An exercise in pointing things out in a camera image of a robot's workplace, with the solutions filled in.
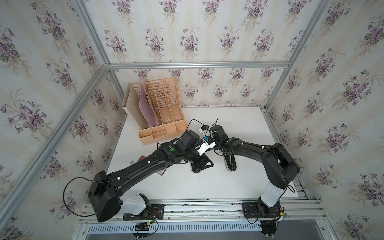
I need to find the peach plastic file organizer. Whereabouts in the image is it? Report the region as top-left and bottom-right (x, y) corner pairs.
(132, 78), (187, 146)

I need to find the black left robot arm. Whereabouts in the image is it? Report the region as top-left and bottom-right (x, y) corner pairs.
(88, 140), (216, 223)

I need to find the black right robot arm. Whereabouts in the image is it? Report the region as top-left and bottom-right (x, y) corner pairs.
(215, 138), (300, 209)

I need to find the aluminium rail frame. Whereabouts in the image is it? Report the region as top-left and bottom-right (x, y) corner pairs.
(0, 0), (340, 240)

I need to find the red card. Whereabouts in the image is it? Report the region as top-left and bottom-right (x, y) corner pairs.
(138, 156), (167, 176)

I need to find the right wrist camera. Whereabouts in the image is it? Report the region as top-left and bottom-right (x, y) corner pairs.
(199, 125), (230, 143)

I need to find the small circuit board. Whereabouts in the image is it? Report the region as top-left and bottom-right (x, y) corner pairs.
(134, 223), (151, 233)

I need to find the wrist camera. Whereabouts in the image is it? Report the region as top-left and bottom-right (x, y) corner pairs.
(199, 125), (230, 143)
(175, 129), (217, 157)

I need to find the pink folder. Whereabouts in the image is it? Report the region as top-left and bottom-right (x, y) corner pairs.
(139, 81), (159, 127)

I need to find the black canvas sneaker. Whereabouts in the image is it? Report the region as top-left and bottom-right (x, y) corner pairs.
(191, 163), (202, 174)
(223, 154), (237, 172)

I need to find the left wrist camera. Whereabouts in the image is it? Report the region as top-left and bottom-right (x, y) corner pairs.
(175, 129), (217, 157)

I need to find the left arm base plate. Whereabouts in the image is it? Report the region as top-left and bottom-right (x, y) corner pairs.
(121, 204), (165, 221)

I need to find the beige folder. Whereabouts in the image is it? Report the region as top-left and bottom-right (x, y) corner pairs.
(122, 83), (149, 130)

